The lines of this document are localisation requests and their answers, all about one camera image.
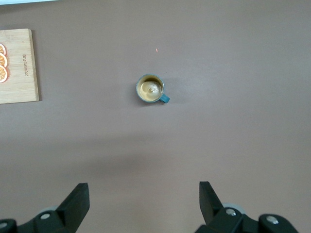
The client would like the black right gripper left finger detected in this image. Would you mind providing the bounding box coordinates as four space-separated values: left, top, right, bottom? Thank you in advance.
0 183 90 233

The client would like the teal ribbed mug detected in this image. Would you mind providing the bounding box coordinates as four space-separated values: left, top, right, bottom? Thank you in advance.
135 74 171 104

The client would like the white table edge rail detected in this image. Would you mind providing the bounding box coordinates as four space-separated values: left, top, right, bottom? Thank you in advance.
0 0 59 3

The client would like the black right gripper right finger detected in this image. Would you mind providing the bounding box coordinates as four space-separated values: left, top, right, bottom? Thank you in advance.
194 181 300 233

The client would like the bamboo cutting board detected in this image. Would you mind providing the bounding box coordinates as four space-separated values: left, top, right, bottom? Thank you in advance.
0 28 40 105

